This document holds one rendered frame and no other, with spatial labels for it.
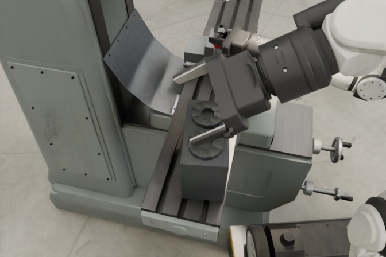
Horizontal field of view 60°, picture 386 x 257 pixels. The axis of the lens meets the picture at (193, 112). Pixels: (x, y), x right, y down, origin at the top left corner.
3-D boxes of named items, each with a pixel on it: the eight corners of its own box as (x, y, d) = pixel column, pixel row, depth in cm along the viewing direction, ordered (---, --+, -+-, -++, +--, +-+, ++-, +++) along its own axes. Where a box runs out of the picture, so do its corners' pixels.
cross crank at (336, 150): (341, 148, 151) (351, 132, 142) (343, 170, 144) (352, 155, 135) (305, 141, 153) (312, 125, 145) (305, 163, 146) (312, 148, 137)
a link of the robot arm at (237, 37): (237, 18, 113) (271, 27, 110) (234, 41, 120) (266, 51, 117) (222, 38, 106) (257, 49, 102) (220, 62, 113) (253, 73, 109)
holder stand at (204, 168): (224, 139, 110) (230, 98, 95) (223, 202, 96) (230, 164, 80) (188, 137, 111) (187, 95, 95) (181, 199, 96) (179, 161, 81)
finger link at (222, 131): (186, 138, 49) (226, 124, 47) (195, 141, 51) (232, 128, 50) (189, 149, 48) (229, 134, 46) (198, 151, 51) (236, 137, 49)
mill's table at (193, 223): (261, 9, 174) (263, -5, 168) (217, 244, 96) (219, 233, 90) (217, 4, 178) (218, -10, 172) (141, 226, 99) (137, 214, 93)
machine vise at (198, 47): (274, 57, 137) (279, 35, 129) (271, 81, 128) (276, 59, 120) (191, 45, 143) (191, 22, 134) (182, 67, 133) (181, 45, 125)
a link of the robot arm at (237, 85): (241, 140, 52) (318, 112, 48) (221, 129, 44) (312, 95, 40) (219, 70, 56) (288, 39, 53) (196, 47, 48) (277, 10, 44)
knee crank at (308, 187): (351, 194, 146) (355, 187, 142) (351, 206, 142) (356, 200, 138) (299, 183, 150) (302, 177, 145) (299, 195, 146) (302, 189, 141)
